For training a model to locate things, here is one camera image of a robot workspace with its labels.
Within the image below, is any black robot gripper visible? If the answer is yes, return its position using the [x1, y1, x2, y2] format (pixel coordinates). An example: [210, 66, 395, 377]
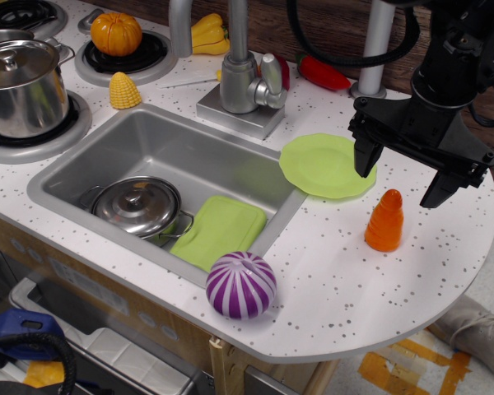
[349, 96, 494, 208]

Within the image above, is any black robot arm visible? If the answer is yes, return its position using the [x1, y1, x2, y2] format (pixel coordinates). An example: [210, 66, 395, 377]
[349, 1, 494, 208]

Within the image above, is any orange toy carrot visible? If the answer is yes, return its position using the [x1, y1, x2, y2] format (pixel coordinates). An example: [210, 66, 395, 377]
[365, 189, 404, 252]

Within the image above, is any light green plastic plate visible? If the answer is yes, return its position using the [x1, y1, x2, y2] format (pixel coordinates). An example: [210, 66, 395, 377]
[279, 133, 376, 199]

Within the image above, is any red toy chili pepper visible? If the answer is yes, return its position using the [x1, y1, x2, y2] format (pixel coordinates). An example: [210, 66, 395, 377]
[296, 53, 351, 91]

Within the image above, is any grey support pole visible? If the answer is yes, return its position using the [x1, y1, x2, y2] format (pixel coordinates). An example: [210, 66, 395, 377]
[351, 0, 395, 98]

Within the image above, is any silver toy faucet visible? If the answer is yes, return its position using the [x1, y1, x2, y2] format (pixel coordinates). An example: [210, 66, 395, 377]
[197, 1, 287, 140]

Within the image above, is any green dish cloth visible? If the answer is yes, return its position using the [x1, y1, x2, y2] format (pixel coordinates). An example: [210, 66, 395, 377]
[170, 195, 267, 272]

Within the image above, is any purple striped toy onion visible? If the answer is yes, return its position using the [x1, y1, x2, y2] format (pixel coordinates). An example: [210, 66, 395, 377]
[206, 251, 277, 320]

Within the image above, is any grey toy sink basin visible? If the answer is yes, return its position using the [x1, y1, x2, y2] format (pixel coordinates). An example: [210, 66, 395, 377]
[27, 104, 305, 286]

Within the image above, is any white toy knife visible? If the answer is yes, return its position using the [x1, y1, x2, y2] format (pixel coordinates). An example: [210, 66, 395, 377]
[156, 70, 221, 88]

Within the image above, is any yellow toy bell pepper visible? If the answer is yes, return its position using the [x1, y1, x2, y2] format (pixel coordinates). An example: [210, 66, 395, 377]
[191, 13, 230, 55]

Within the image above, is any small steel pot with lid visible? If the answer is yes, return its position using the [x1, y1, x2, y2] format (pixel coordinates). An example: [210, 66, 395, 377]
[80, 176, 194, 247]

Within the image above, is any back right stove burner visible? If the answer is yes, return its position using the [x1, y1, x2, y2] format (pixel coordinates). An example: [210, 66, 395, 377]
[75, 30, 178, 87]

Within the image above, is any stove burner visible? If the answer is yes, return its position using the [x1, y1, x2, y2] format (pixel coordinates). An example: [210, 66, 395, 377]
[75, 30, 178, 87]
[0, 91, 92, 165]
[0, 0, 68, 40]

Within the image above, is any grey curved pipe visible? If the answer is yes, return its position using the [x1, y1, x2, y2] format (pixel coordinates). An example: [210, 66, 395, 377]
[169, 0, 193, 58]

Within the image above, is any yellow toy corn cob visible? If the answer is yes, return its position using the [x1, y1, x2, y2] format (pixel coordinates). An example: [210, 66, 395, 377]
[109, 72, 142, 109]

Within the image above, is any orange toy pumpkin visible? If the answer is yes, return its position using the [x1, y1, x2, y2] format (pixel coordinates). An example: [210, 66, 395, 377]
[90, 12, 142, 57]

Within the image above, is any wooden toy kitchen cabinet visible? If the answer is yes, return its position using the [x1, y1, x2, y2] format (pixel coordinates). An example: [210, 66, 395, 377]
[0, 219, 338, 394]

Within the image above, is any large steel pot with lid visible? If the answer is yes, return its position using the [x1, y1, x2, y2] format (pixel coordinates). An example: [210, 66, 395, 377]
[0, 39, 75, 139]

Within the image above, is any back left stove burner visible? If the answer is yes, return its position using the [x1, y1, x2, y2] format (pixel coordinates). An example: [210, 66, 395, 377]
[0, 0, 68, 40]

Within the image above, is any front left stove burner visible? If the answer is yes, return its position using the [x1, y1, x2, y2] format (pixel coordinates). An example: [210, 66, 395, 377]
[0, 91, 92, 165]

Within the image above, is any blue clamp tool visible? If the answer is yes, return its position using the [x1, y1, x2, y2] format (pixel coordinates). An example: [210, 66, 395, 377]
[0, 308, 65, 361]

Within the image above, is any black corrugated cable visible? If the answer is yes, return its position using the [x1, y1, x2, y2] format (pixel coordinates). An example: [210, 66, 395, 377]
[287, 0, 422, 70]

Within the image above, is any black hose lower left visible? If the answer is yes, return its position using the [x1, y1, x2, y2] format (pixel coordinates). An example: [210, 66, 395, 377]
[0, 331, 77, 395]

